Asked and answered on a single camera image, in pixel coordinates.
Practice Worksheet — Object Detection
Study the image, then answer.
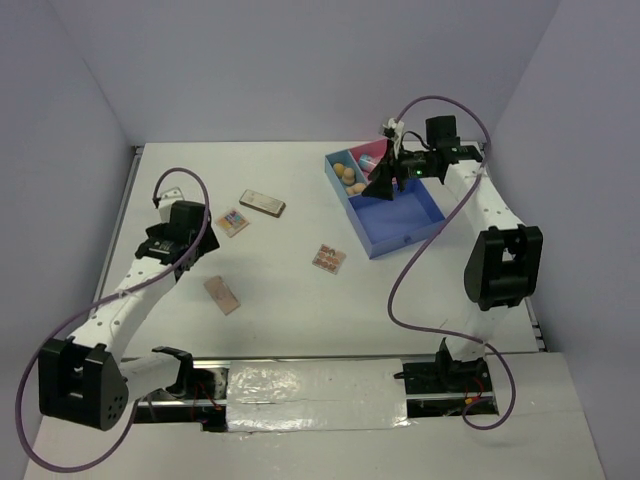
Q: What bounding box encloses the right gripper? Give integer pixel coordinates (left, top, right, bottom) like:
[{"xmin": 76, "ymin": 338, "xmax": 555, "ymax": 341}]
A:
[{"xmin": 362, "ymin": 138, "xmax": 437, "ymax": 201}]

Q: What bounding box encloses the small white pink bottle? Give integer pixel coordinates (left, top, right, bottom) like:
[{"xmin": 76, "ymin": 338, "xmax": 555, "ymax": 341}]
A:
[{"xmin": 358, "ymin": 154, "xmax": 380, "ymax": 173}]

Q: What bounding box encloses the beige makeup sponge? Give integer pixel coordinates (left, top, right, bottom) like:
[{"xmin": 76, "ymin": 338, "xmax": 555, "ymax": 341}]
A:
[
  {"xmin": 345, "ymin": 183, "xmax": 366, "ymax": 196},
  {"xmin": 341, "ymin": 168, "xmax": 356, "ymax": 186}
]

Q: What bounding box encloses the glitter eyeshadow palette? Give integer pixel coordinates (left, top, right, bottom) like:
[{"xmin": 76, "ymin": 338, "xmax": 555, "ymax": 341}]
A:
[{"xmin": 215, "ymin": 208, "xmax": 250, "ymax": 238}]

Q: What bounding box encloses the yellow makeup sponge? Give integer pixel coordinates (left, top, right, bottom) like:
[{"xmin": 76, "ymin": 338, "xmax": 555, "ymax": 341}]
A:
[{"xmin": 333, "ymin": 163, "xmax": 345, "ymax": 177}]

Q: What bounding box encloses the pink rectangular palette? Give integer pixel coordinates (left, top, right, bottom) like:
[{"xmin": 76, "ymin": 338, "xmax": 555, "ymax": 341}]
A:
[{"xmin": 204, "ymin": 276, "xmax": 240, "ymax": 315}]

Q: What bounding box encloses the gold rectangular palette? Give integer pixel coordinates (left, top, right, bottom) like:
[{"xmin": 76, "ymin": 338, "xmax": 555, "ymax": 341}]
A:
[{"xmin": 239, "ymin": 189, "xmax": 286, "ymax": 218}]

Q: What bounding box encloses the orange eyeshadow palette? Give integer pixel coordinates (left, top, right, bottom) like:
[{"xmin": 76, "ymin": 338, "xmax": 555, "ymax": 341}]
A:
[{"xmin": 312, "ymin": 244, "xmax": 346, "ymax": 275}]

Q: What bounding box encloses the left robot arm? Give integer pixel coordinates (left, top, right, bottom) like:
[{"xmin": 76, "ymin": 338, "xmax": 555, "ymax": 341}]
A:
[{"xmin": 37, "ymin": 200, "xmax": 219, "ymax": 431}]

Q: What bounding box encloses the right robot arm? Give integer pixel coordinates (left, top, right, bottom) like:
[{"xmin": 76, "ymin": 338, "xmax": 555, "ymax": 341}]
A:
[{"xmin": 362, "ymin": 115, "xmax": 543, "ymax": 391}]

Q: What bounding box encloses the three-compartment organizer tray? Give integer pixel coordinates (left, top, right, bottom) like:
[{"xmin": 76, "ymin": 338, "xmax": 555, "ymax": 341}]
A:
[{"xmin": 324, "ymin": 139, "xmax": 445, "ymax": 259}]

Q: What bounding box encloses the silver foil tape strip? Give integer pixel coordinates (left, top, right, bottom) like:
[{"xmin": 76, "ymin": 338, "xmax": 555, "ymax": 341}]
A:
[{"xmin": 226, "ymin": 359, "xmax": 409, "ymax": 432}]

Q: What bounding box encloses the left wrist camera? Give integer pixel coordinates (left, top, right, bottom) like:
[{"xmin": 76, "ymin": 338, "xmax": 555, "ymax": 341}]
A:
[{"xmin": 154, "ymin": 187, "xmax": 184, "ymax": 223}]

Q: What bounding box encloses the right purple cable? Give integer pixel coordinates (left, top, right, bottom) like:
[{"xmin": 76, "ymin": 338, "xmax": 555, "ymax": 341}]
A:
[{"xmin": 387, "ymin": 94, "xmax": 514, "ymax": 432}]

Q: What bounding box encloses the purple cable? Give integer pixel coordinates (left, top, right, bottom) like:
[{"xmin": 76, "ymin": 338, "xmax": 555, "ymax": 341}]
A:
[
  {"xmin": 14, "ymin": 167, "xmax": 211, "ymax": 472},
  {"xmin": 387, "ymin": 94, "xmax": 514, "ymax": 432}
]

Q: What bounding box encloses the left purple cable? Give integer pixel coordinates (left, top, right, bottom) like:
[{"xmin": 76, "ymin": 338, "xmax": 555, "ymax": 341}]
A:
[{"xmin": 14, "ymin": 167, "xmax": 211, "ymax": 472}]

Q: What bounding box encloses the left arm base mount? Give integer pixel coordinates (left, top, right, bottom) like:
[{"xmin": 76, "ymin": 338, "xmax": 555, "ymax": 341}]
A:
[{"xmin": 123, "ymin": 346, "xmax": 229, "ymax": 433}]

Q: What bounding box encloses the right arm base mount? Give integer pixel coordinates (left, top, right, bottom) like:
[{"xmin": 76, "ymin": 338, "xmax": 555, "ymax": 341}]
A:
[{"xmin": 393, "ymin": 339, "xmax": 498, "ymax": 419}]

